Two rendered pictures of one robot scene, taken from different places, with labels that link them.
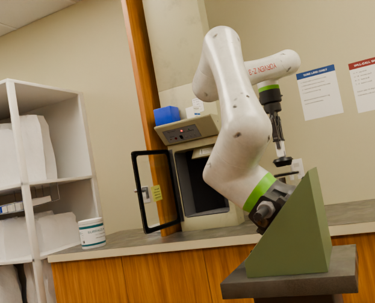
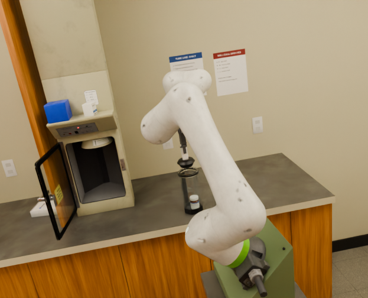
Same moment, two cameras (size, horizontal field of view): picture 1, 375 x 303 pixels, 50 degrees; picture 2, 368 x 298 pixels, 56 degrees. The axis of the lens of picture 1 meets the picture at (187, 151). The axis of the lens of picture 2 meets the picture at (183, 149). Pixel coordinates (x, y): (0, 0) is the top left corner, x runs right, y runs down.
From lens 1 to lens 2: 0.83 m
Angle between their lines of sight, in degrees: 37
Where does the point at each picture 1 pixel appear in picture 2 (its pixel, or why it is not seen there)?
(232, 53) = (211, 125)
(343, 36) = (211, 27)
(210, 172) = (203, 245)
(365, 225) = not seen: hidden behind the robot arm
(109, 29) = not seen: outside the picture
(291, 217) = (276, 281)
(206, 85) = (163, 135)
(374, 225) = not seen: hidden behind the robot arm
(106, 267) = (9, 272)
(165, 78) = (50, 65)
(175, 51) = (61, 35)
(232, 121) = (243, 219)
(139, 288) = (51, 284)
